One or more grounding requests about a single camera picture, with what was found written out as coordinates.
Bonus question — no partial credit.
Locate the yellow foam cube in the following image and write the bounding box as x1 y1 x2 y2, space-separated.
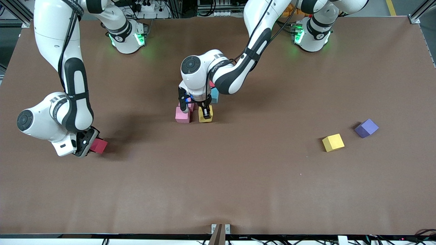
198 104 214 123
322 133 345 152

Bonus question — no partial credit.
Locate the pile of orange objects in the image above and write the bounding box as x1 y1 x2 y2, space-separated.
281 4 303 18

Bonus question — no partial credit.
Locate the purple foam cube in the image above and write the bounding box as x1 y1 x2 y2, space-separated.
354 118 379 138

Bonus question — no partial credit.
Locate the aluminium frame profile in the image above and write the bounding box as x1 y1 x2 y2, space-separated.
409 0 436 24
0 0 36 28

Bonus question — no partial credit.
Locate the black cable bundle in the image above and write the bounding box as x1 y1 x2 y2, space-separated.
414 229 436 243

